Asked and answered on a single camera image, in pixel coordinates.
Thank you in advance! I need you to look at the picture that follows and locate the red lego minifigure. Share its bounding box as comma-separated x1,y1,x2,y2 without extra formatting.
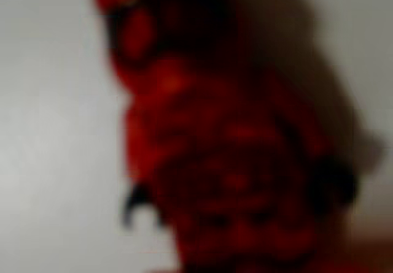
91,0,360,273

